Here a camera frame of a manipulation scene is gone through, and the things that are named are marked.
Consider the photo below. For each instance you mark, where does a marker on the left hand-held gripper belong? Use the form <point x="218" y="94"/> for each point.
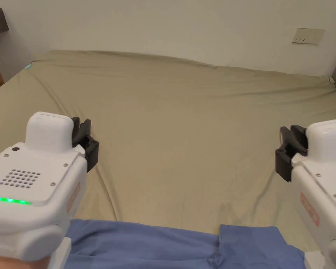
<point x="36" y="173"/>

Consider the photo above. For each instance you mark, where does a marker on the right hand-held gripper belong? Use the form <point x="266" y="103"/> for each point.
<point x="324" y="179"/>

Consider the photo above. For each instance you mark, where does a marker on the person's left hand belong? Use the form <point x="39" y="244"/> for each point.
<point x="16" y="262"/>

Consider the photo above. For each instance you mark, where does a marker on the bed with beige sheet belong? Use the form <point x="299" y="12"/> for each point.
<point x="179" y="126"/>

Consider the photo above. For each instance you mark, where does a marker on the blue garment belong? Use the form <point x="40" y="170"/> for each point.
<point x="145" y="246"/>

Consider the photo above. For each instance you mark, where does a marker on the beige wall socket panel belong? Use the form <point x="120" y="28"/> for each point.
<point x="308" y="36"/>

